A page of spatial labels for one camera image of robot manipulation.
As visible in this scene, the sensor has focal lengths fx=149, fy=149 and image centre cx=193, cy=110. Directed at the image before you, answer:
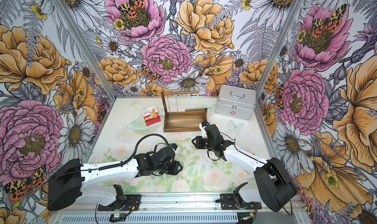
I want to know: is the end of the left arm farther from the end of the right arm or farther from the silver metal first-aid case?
the silver metal first-aid case

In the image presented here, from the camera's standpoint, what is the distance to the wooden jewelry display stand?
3.40ft

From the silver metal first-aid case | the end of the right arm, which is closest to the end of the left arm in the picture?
the end of the right arm
